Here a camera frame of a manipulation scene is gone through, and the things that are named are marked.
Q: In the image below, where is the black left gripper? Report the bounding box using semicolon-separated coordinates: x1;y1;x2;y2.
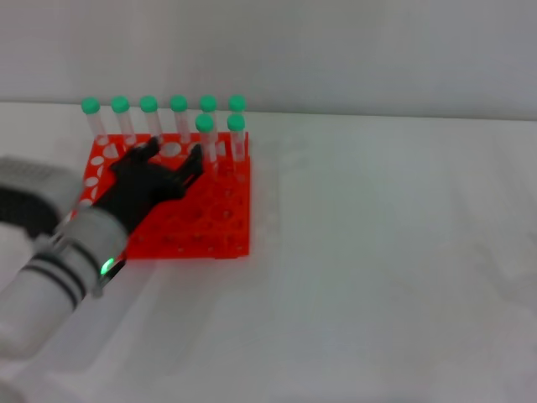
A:
89;138;206;237

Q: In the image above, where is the green capped test tube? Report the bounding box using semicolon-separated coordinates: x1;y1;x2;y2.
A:
226;113;248;165
227;94;248;116
138;95;164;144
198;94;218;117
169;94;192;144
110;95;137;144
81;96;109;144
195;113;220;168

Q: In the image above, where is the orange test tube rack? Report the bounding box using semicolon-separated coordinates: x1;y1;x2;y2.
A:
68;131;253;261

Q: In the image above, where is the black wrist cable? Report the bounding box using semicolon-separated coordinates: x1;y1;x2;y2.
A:
98;259;128;295

